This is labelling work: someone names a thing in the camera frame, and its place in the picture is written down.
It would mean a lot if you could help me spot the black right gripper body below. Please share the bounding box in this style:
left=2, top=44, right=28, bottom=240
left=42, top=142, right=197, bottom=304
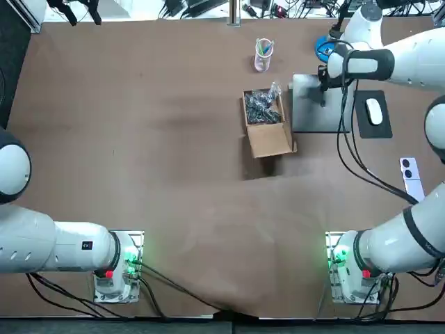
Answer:
left=317, top=65, right=337, bottom=93

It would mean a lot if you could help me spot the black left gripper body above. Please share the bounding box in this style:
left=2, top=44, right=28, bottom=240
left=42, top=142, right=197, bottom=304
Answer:
left=47, top=0, right=92, bottom=9

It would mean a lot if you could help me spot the grey laptop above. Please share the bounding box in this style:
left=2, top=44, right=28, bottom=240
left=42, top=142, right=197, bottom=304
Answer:
left=291, top=72, right=351, bottom=134

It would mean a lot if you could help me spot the blue desk lamp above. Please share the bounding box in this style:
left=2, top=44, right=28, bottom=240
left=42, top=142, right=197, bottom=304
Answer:
left=314, top=0, right=352, bottom=64

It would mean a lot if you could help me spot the white computer mouse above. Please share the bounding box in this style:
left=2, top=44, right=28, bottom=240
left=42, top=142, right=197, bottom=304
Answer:
left=365, top=98, right=384, bottom=125

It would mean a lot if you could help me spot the bag of black screws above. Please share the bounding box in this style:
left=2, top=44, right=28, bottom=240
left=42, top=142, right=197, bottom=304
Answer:
left=243, top=81, right=283, bottom=125

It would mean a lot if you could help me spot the open cardboard box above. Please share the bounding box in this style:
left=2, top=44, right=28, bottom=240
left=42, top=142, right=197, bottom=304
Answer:
left=242, top=88, right=298, bottom=159

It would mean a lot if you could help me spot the black mouse pad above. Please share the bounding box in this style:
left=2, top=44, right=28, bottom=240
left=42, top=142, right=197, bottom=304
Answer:
left=353, top=90, right=394, bottom=139

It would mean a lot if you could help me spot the small black power adapter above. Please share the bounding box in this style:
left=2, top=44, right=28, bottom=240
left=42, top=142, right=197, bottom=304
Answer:
left=163, top=0, right=186, bottom=17

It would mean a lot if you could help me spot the grey power adapter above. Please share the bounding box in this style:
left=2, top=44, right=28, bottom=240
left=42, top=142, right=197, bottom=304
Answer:
left=186, top=0, right=229, bottom=10

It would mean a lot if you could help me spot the white foldable phone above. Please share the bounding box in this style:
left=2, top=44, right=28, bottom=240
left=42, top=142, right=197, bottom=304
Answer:
left=398, top=157, right=426, bottom=202

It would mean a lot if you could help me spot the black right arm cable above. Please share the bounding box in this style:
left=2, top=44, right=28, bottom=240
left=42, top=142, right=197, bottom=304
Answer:
left=334, top=40, right=420, bottom=206

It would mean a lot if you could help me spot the aluminium post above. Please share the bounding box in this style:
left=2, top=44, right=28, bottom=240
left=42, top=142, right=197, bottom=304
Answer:
left=227, top=0, right=241, bottom=26

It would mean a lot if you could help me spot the black right base cable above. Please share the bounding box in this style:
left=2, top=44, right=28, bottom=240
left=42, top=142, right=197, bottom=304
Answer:
left=312, top=269, right=445, bottom=321

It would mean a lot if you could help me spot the black base cable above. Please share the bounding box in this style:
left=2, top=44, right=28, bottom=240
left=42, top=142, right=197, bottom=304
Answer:
left=26, top=262, right=260, bottom=319
left=312, top=269, right=445, bottom=321

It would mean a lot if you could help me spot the black left base cable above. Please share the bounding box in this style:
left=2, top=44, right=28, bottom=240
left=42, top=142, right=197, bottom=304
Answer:
left=26, top=262, right=260, bottom=319

